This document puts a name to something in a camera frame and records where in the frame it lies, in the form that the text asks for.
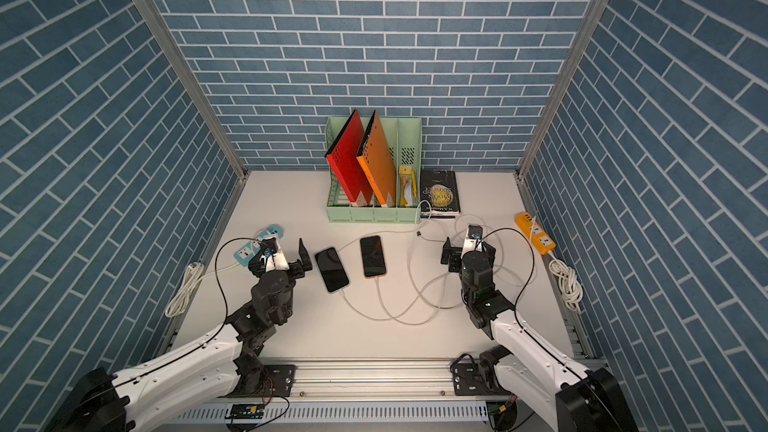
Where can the red box folder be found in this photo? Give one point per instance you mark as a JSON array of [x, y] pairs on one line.
[[342, 159]]

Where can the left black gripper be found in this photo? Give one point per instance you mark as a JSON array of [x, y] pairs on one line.
[[305, 257]]

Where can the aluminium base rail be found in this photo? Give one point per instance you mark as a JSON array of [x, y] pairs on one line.
[[358, 391]]

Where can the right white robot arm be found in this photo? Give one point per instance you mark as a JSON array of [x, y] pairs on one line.
[[566, 394]]

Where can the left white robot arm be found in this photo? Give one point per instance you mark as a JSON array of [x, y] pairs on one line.
[[223, 361]]

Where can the orange power strip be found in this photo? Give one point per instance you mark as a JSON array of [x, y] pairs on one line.
[[538, 238]]

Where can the green file organizer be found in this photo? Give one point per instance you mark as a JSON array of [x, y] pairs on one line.
[[404, 137]]

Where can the phone with orange case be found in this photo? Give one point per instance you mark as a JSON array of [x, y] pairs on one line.
[[372, 255]]

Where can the yellow packet in organizer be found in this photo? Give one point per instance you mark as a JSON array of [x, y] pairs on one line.
[[408, 186]]

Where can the phone with mint case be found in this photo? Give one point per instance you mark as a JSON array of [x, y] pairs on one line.
[[331, 269]]

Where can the teal power strip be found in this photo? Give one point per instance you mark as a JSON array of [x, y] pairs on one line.
[[246, 253]]

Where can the orange box folder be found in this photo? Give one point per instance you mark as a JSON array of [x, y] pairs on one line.
[[376, 162]]

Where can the black book with gold moon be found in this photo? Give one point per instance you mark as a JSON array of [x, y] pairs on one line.
[[439, 193]]

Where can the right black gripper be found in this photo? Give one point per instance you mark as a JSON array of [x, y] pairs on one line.
[[456, 255]]

